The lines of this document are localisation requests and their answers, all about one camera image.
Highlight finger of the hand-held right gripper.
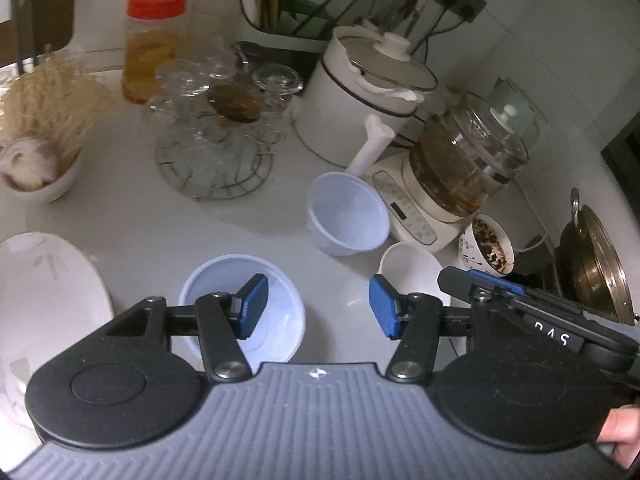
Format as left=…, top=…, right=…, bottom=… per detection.
left=437, top=266, right=526, bottom=306

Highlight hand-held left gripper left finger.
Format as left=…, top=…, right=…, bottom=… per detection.
left=106, top=273, right=269, bottom=383

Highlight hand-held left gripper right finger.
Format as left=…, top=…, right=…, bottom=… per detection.
left=369, top=275, right=473, bottom=383

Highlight translucent plastic bowl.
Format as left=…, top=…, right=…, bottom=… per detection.
left=307, top=172, right=391, bottom=257
left=179, top=255, right=307, bottom=363

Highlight white ceramic cup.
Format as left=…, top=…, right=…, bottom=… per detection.
left=379, top=242, right=451, bottom=306

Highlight white leaf-print plate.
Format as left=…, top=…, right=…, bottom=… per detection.
left=0, top=232, right=116, bottom=431

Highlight person's right hand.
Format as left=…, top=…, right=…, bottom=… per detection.
left=595, top=406, right=640, bottom=471

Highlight cup with tea leaves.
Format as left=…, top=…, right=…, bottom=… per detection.
left=457, top=214, right=516, bottom=278

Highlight metal wok with lid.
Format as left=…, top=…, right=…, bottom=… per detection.
left=554, top=187, right=637, bottom=326

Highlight cream kettle base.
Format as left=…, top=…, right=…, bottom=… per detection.
left=372, top=152, right=481, bottom=253

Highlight glass kettle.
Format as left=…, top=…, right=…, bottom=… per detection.
left=410, top=77, right=548, bottom=216

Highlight set of glass cups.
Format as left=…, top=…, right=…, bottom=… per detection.
left=141, top=42, right=306, bottom=196

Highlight brown round lid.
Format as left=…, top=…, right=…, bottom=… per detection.
left=209, top=85, right=261, bottom=122

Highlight white electric pot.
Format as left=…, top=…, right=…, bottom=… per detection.
left=292, top=25, right=438, bottom=176

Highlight white garlic bowl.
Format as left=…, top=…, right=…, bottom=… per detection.
left=0, top=152, right=83, bottom=204

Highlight garlic bulbs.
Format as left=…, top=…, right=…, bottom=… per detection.
left=0, top=132, right=58, bottom=191

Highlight red-lidded clear jar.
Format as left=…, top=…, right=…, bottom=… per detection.
left=122, top=0, right=188, bottom=105

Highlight green white utensil holder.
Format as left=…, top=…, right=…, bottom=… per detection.
left=235, top=0, right=341, bottom=53

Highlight dried straw-coloured bundle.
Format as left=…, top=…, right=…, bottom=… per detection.
left=0, top=52, right=113, bottom=161

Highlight dark wooden cutting board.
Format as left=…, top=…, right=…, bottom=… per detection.
left=0, top=0, right=78, bottom=61

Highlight wire cup rack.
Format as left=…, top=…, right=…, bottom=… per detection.
left=154, top=132, right=275, bottom=202

